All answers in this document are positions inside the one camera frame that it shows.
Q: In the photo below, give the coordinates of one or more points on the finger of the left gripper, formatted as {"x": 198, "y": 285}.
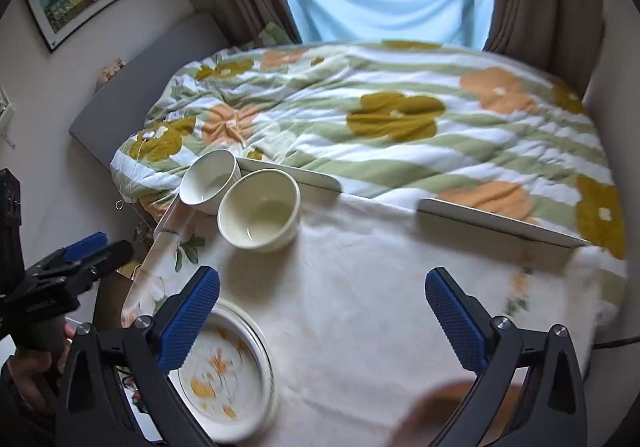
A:
{"x": 99, "y": 263}
{"x": 85, "y": 247}

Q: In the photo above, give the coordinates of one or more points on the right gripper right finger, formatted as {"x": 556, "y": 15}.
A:
{"x": 551, "y": 408}

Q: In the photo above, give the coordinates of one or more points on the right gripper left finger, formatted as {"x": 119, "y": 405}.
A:
{"x": 92, "y": 408}

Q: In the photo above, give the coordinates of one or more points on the duck cartoon plate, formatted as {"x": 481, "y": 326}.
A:
{"x": 228, "y": 380}

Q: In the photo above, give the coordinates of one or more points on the person's left hand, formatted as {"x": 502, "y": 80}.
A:
{"x": 20, "y": 393}

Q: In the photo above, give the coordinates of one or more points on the yellow container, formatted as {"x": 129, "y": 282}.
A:
{"x": 129, "y": 270}

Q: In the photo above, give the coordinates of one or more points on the white ribbed bowl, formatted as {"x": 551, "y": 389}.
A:
{"x": 208, "y": 179}

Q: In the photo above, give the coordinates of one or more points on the brown bowl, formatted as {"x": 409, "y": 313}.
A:
{"x": 428, "y": 415}

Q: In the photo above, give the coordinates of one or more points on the grey headboard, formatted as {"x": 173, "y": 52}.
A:
{"x": 120, "y": 106}

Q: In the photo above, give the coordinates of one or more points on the cream round bowl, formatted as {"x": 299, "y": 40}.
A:
{"x": 261, "y": 212}

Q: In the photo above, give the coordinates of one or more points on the floral striped duvet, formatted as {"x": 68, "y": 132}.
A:
{"x": 395, "y": 121}

